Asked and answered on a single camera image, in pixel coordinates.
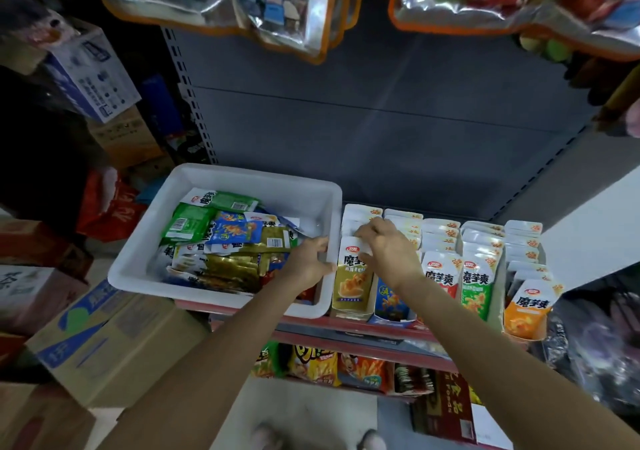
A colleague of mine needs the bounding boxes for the blue plastic bag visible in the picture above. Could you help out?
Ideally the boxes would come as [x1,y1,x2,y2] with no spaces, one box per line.
[135,175,171,204]

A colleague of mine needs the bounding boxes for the dark red white-label carton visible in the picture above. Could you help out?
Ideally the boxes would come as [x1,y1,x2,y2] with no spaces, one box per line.
[412,369,513,448]

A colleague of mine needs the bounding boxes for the pile of snack packets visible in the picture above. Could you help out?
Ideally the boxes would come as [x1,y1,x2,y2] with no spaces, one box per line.
[158,189,319,301]

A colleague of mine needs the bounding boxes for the gold display box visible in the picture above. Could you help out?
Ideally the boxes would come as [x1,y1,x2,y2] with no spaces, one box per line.
[330,203,386,321]

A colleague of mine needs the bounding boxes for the orange display box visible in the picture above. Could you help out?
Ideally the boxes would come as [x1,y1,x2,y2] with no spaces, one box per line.
[502,219,566,344]

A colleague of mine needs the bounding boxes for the person's right hand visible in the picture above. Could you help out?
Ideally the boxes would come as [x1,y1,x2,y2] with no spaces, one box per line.
[355,217,426,291]

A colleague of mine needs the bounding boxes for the blue display box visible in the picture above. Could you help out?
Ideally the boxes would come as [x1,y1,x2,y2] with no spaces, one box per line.
[370,207,426,326]

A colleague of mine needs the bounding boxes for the white plastic bin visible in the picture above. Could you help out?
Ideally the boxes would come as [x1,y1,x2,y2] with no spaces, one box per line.
[108,163,344,319]

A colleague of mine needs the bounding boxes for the row of orange chip bags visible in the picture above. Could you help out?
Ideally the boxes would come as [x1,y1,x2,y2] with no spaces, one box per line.
[255,341,436,396]

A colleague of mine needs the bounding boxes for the person's left shoe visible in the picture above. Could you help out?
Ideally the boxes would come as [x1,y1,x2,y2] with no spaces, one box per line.
[250,423,286,450]

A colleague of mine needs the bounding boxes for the blue print cardboard carton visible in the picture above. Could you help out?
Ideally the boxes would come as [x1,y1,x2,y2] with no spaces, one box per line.
[25,279,211,409]

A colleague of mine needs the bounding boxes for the hanging yellow green snack bags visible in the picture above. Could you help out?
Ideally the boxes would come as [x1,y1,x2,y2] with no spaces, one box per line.
[520,29,640,131]

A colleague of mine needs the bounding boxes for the person's shoe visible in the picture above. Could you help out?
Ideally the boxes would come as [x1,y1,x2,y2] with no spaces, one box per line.
[250,423,286,450]
[357,429,388,450]

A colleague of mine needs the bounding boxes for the person's left hand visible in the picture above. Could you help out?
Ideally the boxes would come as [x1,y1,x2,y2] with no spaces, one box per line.
[278,235,336,294]

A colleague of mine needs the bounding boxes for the blue snack packet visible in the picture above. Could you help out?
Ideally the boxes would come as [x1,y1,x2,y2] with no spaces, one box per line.
[374,277,413,323]

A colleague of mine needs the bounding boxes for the pale printed carton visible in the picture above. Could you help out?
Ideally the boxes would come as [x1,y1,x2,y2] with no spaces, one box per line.
[0,265,89,336]

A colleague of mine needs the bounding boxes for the black plastic wrapped bundle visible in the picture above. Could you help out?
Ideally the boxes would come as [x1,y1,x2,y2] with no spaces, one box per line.
[545,295,640,416]

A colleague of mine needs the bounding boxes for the person's left forearm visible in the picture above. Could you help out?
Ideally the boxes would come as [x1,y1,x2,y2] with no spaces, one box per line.
[100,279,311,450]

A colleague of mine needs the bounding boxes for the person's right forearm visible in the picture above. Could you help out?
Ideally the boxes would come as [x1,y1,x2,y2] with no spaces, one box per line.
[400,275,640,450]

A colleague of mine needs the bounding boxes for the red yellow carton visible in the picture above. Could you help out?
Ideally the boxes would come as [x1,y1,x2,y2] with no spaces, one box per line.
[0,333,26,366]

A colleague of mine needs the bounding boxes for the orange trimmed colourful candy bag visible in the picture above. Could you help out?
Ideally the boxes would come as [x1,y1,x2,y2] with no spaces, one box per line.
[388,0,640,61]

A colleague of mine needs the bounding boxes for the person's right shoe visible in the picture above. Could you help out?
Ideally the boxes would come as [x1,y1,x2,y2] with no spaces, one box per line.
[357,429,388,450]

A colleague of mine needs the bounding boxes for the white blue carton box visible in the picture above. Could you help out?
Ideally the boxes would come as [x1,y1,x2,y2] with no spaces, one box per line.
[20,19,143,124]

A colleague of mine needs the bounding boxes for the red plastic bag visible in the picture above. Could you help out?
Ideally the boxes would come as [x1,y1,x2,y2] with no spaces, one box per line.
[78,165,146,243]

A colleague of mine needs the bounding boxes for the green display box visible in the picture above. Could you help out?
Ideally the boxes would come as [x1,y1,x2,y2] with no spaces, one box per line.
[458,221,509,326]

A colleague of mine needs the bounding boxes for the plain brown cardboard carton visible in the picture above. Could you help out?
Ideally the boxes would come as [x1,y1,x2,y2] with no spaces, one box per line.
[88,105,166,171]

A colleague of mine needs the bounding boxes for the red display box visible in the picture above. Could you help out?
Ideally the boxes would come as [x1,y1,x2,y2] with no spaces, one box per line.
[415,217,463,331]

